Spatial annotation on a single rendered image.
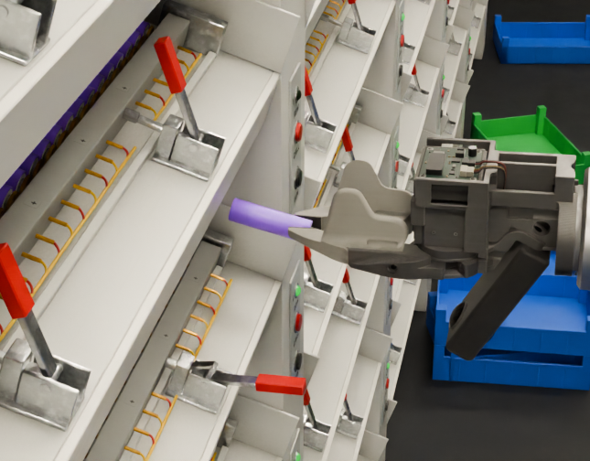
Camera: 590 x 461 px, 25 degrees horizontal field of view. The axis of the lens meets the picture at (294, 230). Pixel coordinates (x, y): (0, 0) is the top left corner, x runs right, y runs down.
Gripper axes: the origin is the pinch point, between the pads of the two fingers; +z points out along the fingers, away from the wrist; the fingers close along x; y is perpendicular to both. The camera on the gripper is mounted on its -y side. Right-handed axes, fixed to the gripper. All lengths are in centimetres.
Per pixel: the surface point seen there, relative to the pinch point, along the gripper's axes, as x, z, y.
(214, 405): 12.3, 4.8, -7.8
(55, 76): 37.4, 2.8, 28.6
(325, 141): -31.0, 4.7, -7.2
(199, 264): -0.9, 9.2, -4.1
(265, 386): 11.9, 1.0, -6.0
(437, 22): -147, 6, -38
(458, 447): -103, -4, -102
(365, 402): -66, 7, -66
